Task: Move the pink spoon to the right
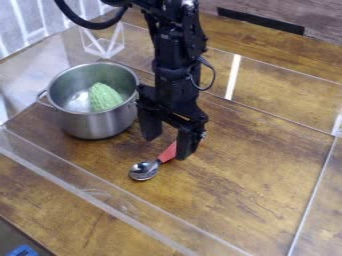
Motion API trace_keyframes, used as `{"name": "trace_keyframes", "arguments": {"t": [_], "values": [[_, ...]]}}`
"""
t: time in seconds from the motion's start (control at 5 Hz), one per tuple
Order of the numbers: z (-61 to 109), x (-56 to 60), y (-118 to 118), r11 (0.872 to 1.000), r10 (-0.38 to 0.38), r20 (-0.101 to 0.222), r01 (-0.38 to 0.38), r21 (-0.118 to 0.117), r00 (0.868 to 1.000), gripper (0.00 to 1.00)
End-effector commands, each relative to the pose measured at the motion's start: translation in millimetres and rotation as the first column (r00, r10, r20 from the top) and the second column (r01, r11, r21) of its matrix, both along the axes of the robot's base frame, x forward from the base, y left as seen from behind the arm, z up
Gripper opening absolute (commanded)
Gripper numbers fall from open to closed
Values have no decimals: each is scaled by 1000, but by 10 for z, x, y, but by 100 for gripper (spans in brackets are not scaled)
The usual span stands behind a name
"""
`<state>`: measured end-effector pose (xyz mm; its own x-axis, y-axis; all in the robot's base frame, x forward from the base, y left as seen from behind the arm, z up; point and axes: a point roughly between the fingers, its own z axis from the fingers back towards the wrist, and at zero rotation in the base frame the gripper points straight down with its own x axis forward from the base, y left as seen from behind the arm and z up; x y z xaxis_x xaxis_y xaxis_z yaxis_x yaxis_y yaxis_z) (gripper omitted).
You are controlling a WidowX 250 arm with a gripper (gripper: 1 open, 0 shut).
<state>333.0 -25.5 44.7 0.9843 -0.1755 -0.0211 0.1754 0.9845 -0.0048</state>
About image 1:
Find clear acrylic corner bracket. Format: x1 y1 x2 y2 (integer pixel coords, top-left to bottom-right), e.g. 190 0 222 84
79 22 125 59

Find pink handled metal spoon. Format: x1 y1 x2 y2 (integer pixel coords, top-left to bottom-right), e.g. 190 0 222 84
128 142 176 181

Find stainless steel pot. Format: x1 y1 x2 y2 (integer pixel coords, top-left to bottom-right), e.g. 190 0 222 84
36 62 139 140

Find blue object at corner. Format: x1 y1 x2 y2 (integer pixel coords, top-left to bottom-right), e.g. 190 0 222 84
5 245 39 256

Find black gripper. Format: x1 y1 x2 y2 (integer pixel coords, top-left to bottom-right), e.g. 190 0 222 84
135 64 210 161

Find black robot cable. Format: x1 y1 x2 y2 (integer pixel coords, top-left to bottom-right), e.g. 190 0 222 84
53 0 216 92

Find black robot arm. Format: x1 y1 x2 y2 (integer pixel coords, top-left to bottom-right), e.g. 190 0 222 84
101 0 208 160

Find green bumpy toy vegetable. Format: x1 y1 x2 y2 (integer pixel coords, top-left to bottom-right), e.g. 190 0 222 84
89 82 123 112

